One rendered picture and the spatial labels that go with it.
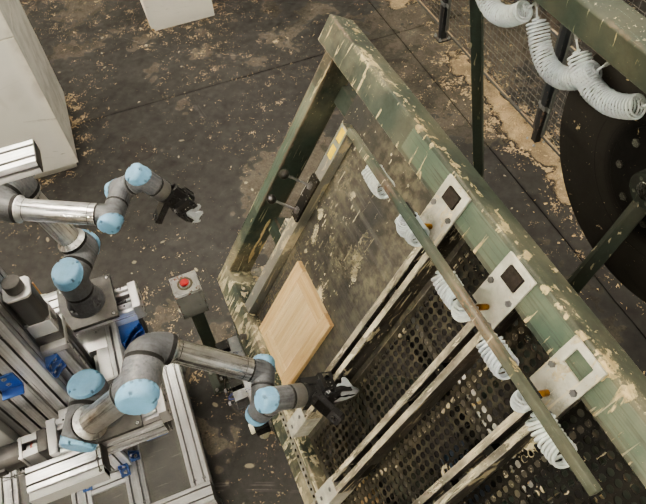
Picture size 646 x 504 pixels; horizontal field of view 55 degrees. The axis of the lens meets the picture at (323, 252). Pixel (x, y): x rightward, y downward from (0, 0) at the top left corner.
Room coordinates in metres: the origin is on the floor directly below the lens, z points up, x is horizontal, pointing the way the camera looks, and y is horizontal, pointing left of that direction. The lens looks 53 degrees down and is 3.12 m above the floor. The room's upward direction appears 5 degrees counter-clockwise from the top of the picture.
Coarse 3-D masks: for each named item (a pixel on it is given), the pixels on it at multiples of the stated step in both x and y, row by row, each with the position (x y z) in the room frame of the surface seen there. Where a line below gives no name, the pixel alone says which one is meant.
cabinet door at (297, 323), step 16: (304, 272) 1.34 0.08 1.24; (288, 288) 1.34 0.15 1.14; (304, 288) 1.29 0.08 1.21; (272, 304) 1.35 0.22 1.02; (288, 304) 1.30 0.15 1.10; (304, 304) 1.24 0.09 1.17; (320, 304) 1.19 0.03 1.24; (272, 320) 1.30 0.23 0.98; (288, 320) 1.25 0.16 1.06; (304, 320) 1.19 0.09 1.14; (320, 320) 1.14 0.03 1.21; (272, 336) 1.25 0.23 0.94; (288, 336) 1.20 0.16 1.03; (304, 336) 1.15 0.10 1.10; (320, 336) 1.10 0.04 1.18; (272, 352) 1.20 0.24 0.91; (288, 352) 1.15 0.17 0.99; (304, 352) 1.10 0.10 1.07; (288, 368) 1.09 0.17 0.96; (304, 368) 1.06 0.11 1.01
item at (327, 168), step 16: (336, 144) 1.56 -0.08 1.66; (336, 160) 1.54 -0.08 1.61; (320, 176) 1.53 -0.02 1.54; (320, 192) 1.51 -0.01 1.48; (288, 224) 1.52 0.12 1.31; (304, 224) 1.49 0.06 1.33; (288, 240) 1.47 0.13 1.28; (272, 256) 1.48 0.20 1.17; (272, 272) 1.44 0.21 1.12; (256, 288) 1.45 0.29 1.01; (256, 304) 1.41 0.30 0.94
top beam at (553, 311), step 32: (352, 32) 1.77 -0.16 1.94; (352, 64) 1.63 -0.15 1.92; (384, 64) 1.61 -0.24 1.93; (384, 96) 1.44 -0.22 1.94; (384, 128) 1.37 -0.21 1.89; (416, 128) 1.28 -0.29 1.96; (416, 160) 1.21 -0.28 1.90; (448, 160) 1.14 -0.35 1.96; (480, 192) 1.03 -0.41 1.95; (480, 224) 0.94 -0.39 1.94; (512, 224) 0.93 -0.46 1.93; (480, 256) 0.87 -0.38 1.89; (544, 256) 0.84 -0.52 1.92; (544, 288) 0.72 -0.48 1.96; (544, 320) 0.67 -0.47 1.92; (576, 320) 0.64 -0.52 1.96; (576, 352) 0.58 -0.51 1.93; (608, 352) 0.56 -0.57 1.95; (608, 384) 0.50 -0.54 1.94; (640, 384) 0.49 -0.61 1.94; (608, 416) 0.44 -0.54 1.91; (640, 416) 0.42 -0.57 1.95; (640, 448) 0.37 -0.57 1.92; (640, 480) 0.32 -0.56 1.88
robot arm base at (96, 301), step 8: (96, 288) 1.45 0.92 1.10; (88, 296) 1.40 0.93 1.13; (96, 296) 1.42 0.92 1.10; (104, 296) 1.45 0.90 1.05; (72, 304) 1.38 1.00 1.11; (80, 304) 1.38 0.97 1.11; (88, 304) 1.38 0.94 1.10; (96, 304) 1.40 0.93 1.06; (72, 312) 1.37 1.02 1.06; (80, 312) 1.36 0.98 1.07; (88, 312) 1.37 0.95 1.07; (96, 312) 1.38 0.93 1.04
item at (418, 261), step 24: (432, 216) 1.04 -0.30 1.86; (456, 216) 0.99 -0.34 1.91; (432, 240) 0.99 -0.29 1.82; (456, 240) 1.02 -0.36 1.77; (408, 264) 1.02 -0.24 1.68; (432, 264) 1.00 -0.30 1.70; (408, 288) 0.97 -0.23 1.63; (384, 312) 0.96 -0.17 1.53; (360, 336) 0.97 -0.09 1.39; (384, 336) 0.95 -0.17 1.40; (336, 360) 0.95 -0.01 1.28; (360, 360) 0.92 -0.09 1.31; (336, 384) 0.90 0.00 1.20; (312, 408) 0.87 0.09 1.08
